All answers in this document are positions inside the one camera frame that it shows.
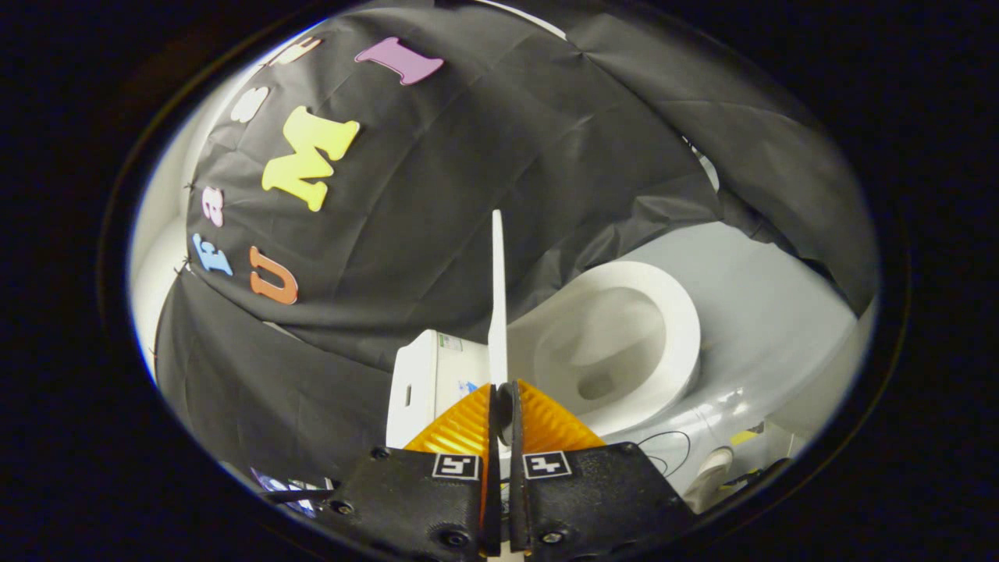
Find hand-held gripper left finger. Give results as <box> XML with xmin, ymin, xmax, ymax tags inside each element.
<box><xmin>324</xmin><ymin>382</ymin><xmax>502</xmax><ymax>560</ymax></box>

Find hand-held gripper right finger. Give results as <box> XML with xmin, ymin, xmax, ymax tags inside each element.
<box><xmin>509</xmin><ymin>380</ymin><xmax>697</xmax><ymax>560</ymax></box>

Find white toilet lid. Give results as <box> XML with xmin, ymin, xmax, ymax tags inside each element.
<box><xmin>488</xmin><ymin>209</ymin><xmax>510</xmax><ymax>387</ymax></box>

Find white toilet seat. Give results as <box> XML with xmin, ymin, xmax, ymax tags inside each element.
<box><xmin>509</xmin><ymin>260</ymin><xmax>702</xmax><ymax>436</ymax></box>

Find white shoe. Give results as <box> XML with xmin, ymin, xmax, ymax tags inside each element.
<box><xmin>683</xmin><ymin>446</ymin><xmax>734</xmax><ymax>514</ymax></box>

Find blue lit screen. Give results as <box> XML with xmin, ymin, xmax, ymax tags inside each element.
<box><xmin>250</xmin><ymin>467</ymin><xmax>336</xmax><ymax>518</ymax></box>

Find white table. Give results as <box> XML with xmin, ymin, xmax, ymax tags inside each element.
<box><xmin>769</xmin><ymin>304</ymin><xmax>875</xmax><ymax>461</ymax></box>

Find black backdrop cloth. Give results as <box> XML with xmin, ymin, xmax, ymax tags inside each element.
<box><xmin>152</xmin><ymin>0</ymin><xmax>879</xmax><ymax>500</ymax></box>

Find black cables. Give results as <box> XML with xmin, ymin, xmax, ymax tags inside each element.
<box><xmin>636</xmin><ymin>429</ymin><xmax>693</xmax><ymax>477</ymax></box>

